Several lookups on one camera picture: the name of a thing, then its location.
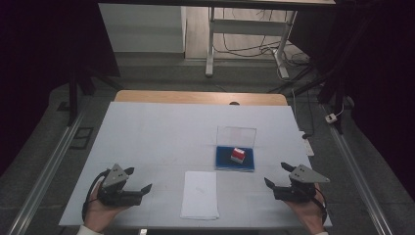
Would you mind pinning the white power strip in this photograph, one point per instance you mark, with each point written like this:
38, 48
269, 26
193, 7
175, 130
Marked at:
308, 147

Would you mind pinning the dark floor socket frame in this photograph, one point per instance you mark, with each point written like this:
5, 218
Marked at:
81, 137

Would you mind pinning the blue ink pad box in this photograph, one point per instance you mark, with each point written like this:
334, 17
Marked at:
225, 161

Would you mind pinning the white desk frame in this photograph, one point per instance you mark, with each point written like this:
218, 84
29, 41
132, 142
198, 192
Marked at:
248, 26

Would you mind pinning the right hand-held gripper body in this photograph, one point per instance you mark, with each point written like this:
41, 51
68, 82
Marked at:
301, 187

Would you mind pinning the white table cover sheet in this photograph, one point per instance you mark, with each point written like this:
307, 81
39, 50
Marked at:
156, 140

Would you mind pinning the red and white stamp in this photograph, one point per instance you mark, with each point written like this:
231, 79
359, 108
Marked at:
238, 155

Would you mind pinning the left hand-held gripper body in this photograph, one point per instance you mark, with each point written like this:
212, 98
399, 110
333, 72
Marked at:
114, 196

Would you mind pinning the white cabinet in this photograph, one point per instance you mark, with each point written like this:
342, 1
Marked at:
143, 29

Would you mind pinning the person's right hand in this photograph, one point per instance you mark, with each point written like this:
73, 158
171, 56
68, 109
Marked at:
308, 213

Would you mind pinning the white paper sheet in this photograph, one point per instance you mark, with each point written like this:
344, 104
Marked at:
199, 196

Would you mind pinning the metal floor rail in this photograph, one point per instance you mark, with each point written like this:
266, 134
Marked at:
45, 176
359, 179

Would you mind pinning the person's left hand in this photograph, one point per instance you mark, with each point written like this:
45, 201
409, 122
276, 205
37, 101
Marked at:
101, 213

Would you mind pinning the black stand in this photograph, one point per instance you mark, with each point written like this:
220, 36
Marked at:
73, 98

